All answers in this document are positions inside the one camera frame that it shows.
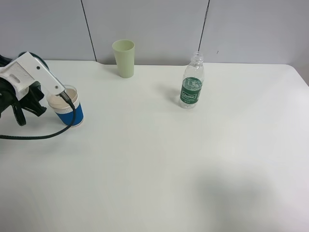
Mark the black left camera cable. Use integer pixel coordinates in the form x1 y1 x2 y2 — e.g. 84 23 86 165
0 91 77 141

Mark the blue sleeved clear cup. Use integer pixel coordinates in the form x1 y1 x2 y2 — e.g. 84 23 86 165
47 85 84 127

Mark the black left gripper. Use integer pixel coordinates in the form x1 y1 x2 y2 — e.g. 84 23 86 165
0 54 47 127

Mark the clear green label water bottle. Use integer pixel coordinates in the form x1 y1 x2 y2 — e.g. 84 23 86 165
179 51 205 109

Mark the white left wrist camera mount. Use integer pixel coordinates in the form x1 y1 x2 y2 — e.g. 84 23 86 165
0 52 65 100

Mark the pale green tall cup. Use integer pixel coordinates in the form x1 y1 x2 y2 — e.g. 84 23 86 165
112 40 135 78

